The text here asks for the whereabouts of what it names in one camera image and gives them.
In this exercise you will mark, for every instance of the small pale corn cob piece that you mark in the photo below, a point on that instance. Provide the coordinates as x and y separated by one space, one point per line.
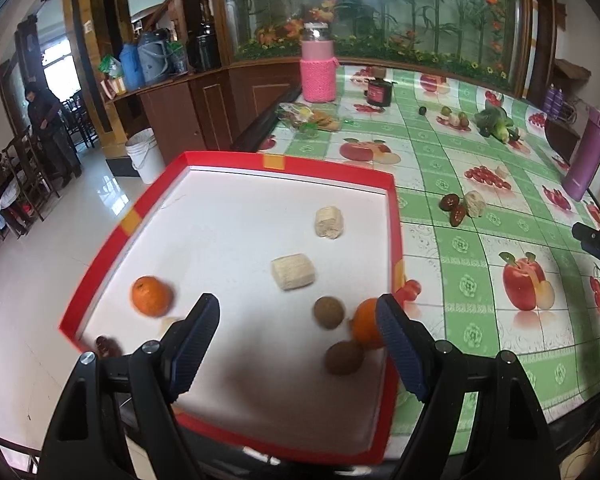
501 171
453 119

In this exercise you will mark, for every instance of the green bok choy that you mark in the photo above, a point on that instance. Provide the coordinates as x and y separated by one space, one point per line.
492 116

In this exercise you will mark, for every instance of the blue plastic jug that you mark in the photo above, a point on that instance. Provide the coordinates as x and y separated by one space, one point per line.
131 67

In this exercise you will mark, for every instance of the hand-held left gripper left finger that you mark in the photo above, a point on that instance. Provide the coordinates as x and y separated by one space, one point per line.
192 350

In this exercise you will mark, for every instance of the small orange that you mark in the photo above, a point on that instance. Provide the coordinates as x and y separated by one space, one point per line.
366 327

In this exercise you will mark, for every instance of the corn ear with husk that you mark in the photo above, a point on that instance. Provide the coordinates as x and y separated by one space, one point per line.
502 133

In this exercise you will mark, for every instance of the dark bottle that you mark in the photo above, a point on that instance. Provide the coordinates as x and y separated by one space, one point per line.
206 50

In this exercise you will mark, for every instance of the brown round fruit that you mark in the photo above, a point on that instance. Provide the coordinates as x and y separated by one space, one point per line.
463 120
328 312
344 357

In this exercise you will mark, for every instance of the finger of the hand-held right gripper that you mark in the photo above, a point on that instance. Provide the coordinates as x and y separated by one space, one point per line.
597 241

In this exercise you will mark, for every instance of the painted glass partition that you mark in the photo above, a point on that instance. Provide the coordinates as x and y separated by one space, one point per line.
405 10

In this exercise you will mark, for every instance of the wooden cabinet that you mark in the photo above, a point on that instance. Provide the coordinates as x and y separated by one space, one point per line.
180 110

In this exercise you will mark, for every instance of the small purple bottle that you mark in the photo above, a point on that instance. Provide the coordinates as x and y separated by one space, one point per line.
550 100
560 102

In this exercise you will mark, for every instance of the wooden wall shelf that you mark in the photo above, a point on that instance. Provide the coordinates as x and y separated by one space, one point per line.
570 70

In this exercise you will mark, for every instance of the red date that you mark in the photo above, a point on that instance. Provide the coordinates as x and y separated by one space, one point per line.
449 202
457 216

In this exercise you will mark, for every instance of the dark jar with brown lid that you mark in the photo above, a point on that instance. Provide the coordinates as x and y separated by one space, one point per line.
378 94

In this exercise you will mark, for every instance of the cracker packet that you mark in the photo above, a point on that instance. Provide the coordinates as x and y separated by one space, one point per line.
325 120

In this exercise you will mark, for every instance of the purple thermos bottle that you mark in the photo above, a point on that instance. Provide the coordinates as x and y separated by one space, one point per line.
585 165

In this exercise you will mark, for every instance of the red tray with white bottom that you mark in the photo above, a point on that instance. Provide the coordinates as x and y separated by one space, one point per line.
230 240

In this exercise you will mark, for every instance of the white plastic bucket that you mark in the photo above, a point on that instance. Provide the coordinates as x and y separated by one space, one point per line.
146 157

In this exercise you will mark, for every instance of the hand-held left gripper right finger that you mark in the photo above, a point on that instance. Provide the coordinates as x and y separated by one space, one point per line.
400 350

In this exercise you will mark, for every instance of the grey thermos kettle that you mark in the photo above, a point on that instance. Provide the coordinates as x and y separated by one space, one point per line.
153 60

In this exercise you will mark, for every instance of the dark wrinkled date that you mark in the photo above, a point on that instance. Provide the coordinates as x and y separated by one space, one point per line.
107 346

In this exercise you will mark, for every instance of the wooden chair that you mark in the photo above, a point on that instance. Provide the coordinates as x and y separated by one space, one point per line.
27 175

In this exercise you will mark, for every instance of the green packet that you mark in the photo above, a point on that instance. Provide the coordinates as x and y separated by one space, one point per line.
110 70

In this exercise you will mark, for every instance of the pink bottle with knitted sleeve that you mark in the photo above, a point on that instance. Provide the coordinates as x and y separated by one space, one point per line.
319 75

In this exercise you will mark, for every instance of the large orange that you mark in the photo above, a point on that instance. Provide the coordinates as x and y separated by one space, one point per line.
152 296

